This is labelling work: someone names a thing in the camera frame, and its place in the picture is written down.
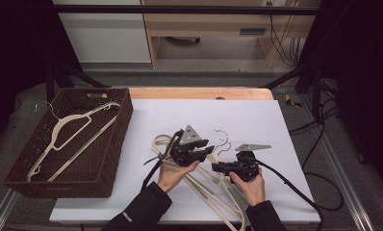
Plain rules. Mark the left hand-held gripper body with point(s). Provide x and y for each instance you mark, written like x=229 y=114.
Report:
x=188 y=150

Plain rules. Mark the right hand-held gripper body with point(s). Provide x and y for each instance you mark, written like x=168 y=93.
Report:
x=247 y=166

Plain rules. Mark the cream plastic clothes hanger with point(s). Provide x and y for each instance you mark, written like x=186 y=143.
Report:
x=197 y=187
x=243 y=221
x=71 y=119

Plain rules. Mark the brown woven basket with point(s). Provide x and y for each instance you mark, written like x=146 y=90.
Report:
x=96 y=160

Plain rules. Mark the person's right hand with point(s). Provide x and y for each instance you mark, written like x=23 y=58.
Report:
x=252 y=191

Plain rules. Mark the person's left hand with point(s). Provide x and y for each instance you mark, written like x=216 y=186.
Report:
x=173 y=174

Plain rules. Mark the white table board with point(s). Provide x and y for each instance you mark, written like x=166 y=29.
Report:
x=244 y=118

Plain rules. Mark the yellow and black object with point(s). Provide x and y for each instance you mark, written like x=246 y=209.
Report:
x=290 y=101

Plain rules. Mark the black metal stand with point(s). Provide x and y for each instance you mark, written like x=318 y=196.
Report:
x=308 y=77
x=50 y=80

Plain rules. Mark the beige cabinet furniture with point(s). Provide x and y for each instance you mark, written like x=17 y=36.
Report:
x=212 y=22

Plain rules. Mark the black horizontal bar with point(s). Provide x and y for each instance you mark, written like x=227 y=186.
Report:
x=180 y=9

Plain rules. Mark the white cabinet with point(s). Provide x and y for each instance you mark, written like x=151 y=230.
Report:
x=106 y=38

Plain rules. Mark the black curtain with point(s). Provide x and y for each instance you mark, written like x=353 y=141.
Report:
x=16 y=64
x=366 y=80

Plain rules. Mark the aluminium rail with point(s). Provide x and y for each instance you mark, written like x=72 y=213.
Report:
x=346 y=179
x=2 y=211

